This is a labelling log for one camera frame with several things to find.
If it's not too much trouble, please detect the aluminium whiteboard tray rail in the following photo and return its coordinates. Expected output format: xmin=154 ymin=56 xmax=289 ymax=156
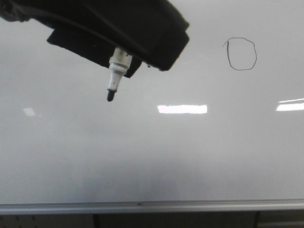
xmin=0 ymin=199 xmax=304 ymax=215

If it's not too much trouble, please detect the white whiteboard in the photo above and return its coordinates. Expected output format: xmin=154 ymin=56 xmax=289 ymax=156
xmin=0 ymin=0 xmax=304 ymax=204

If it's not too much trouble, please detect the white black-tipped marker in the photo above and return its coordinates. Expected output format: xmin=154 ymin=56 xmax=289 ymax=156
xmin=107 ymin=47 xmax=133 ymax=102

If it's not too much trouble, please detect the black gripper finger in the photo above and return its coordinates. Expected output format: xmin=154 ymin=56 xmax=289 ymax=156
xmin=46 ymin=28 xmax=143 ymax=79

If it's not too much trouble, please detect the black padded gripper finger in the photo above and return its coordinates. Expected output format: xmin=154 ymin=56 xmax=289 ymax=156
xmin=0 ymin=0 xmax=190 ymax=71

